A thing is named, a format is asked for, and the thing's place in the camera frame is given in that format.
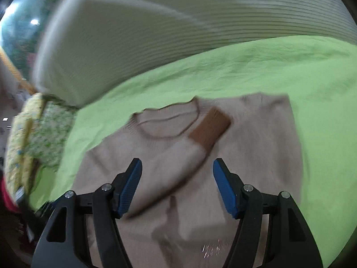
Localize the beige knit sweater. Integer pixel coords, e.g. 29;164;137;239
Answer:
73;93;303;267

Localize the green patterned pillow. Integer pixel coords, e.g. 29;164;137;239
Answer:
26;95;79;170

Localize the yellow floral pillow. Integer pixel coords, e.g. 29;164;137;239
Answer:
4;93;45;201

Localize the white striped duvet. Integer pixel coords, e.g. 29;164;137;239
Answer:
32;0;356;107

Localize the light green bed sheet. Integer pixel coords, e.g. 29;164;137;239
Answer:
30;36;356;267

